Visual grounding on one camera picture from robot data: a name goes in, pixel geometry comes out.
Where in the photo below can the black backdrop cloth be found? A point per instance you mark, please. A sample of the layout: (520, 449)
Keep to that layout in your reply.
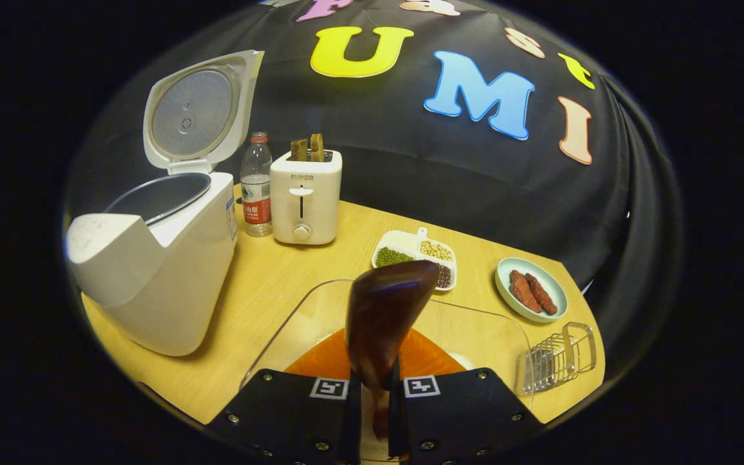
(443, 181)

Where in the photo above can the pale green plate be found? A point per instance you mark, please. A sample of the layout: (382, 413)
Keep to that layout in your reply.
(556, 294)

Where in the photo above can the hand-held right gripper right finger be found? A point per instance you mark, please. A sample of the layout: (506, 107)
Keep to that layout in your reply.
(469, 413)

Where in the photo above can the white rice cooker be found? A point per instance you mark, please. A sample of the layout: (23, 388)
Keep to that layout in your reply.
(152, 278)

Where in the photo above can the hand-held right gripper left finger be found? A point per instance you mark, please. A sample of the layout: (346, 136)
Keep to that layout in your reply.
(281, 413)

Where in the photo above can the white divided grain dish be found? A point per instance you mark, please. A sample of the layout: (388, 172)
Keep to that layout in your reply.
(401, 248)

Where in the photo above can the white toaster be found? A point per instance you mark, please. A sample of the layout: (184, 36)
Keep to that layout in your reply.
(317, 213)

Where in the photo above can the brown toast slice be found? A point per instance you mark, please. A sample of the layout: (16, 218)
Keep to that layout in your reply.
(299, 150)
(317, 147)

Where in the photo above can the dark wooden spoon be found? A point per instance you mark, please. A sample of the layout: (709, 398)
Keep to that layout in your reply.
(385, 316)

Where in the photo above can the red meat slice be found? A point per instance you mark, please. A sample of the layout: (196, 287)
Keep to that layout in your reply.
(542, 295)
(524, 292)

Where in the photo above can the clear plastic rice container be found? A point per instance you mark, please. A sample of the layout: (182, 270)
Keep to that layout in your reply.
(475, 329)

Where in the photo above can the clear plastic water bottle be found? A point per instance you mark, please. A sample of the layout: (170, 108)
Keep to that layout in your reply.
(256, 206)

